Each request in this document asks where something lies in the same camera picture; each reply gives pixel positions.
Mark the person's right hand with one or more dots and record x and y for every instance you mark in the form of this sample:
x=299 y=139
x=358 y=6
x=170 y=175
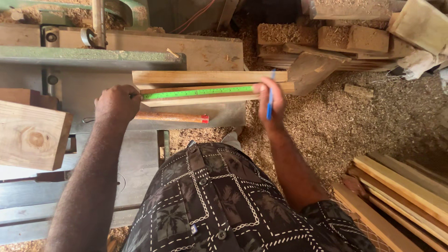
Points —
x=271 y=105

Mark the person's left hand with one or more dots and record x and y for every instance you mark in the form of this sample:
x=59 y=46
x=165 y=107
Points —
x=117 y=102

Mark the person's right fingers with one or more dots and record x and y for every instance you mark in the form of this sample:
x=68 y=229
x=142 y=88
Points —
x=267 y=89

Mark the blue pen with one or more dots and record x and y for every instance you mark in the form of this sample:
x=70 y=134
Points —
x=270 y=96

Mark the green measuring tape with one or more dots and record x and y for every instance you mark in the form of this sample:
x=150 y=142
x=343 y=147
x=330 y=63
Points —
x=196 y=92

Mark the person's grey shoe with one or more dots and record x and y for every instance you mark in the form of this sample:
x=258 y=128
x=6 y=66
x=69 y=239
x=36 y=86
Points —
x=232 y=137

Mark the long pale wooden strip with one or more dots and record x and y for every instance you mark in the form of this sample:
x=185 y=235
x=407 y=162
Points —
x=206 y=77

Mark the small wooden scrap piece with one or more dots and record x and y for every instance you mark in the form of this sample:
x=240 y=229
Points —
x=358 y=90

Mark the heap of wooden offcuts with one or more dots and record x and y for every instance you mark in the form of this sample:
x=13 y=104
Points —
x=353 y=38

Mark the person's dark patterned shirt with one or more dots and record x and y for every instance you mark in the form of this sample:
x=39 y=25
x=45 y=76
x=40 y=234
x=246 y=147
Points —
x=227 y=206

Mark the stack of long wooden planks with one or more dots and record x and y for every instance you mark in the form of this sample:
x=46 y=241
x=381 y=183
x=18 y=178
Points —
x=395 y=203

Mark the thick wooden block with knot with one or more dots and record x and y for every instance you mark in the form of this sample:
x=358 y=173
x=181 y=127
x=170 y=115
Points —
x=33 y=136

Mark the dark brown wooden block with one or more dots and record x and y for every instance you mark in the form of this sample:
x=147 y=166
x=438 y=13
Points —
x=26 y=98

